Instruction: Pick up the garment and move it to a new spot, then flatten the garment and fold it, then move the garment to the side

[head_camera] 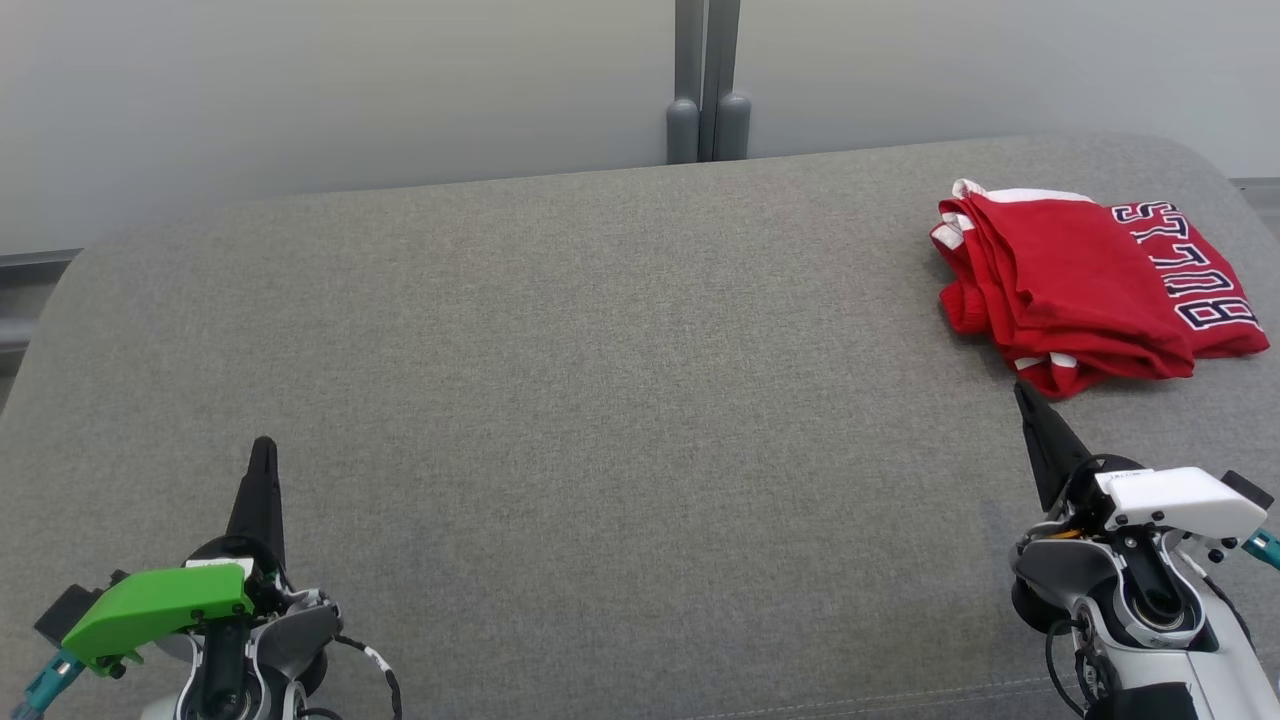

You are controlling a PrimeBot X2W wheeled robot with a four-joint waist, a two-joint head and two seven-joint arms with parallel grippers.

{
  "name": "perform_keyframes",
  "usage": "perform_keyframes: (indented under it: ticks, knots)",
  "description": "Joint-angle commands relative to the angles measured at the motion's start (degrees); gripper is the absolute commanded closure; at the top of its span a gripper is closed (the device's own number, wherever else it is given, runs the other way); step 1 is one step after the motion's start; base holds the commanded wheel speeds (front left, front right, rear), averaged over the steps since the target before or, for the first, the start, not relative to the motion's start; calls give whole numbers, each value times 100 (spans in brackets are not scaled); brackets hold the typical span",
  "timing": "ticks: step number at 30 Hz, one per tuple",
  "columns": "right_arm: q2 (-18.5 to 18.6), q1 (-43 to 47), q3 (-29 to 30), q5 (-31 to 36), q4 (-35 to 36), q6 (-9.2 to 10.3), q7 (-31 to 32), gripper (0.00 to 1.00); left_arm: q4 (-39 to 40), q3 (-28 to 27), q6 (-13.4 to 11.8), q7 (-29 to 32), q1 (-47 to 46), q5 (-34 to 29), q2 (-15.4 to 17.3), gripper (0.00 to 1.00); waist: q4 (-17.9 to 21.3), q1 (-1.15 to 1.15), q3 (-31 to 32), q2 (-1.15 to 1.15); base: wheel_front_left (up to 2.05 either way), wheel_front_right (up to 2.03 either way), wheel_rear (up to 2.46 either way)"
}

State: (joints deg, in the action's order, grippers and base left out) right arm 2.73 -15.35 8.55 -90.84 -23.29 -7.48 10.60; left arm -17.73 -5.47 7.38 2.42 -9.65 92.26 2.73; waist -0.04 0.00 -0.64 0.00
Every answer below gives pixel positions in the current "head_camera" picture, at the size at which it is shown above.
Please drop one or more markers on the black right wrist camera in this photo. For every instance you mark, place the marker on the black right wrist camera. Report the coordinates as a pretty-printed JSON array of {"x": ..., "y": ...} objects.
[{"x": 1250, "y": 490}]

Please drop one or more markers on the teal left camera connector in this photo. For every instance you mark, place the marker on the teal left camera connector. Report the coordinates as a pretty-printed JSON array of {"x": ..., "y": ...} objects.
[{"x": 45, "y": 685}]

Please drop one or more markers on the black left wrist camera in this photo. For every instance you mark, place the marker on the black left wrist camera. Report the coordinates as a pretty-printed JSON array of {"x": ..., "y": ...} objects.
[{"x": 65, "y": 610}]

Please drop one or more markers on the grey metal frame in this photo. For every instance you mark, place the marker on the grey metal frame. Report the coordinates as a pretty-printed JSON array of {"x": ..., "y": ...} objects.
[{"x": 15, "y": 330}]

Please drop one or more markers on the teal camera connector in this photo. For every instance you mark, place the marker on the teal camera connector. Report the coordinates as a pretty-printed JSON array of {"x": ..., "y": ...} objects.
[
  {"x": 1265, "y": 550},
  {"x": 45, "y": 685}
]

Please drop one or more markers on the grey metal partition post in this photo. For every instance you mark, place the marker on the grey metal partition post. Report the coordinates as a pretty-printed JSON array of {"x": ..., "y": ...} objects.
[{"x": 708, "y": 80}]

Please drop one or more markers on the red white basketball shirt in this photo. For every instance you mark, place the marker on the red white basketball shirt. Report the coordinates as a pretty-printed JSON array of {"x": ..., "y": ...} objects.
[{"x": 1210, "y": 270}]

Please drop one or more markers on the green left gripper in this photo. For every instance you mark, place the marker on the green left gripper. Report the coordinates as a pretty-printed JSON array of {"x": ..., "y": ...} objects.
[{"x": 150, "y": 605}]

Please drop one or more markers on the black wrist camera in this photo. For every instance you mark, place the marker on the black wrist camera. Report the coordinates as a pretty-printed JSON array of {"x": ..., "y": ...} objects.
[
  {"x": 65, "y": 610},
  {"x": 1250, "y": 490}
]

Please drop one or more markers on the red shorts with white stripe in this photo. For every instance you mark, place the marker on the red shorts with white stripe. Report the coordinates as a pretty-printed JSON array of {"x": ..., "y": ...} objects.
[{"x": 1060, "y": 280}]

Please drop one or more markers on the teal right camera connector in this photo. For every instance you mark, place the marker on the teal right camera connector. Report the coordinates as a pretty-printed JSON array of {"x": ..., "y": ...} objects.
[{"x": 1265, "y": 550}]

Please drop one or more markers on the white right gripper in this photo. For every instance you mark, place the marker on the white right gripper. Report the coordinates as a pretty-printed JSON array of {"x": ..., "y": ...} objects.
[{"x": 1180, "y": 500}]

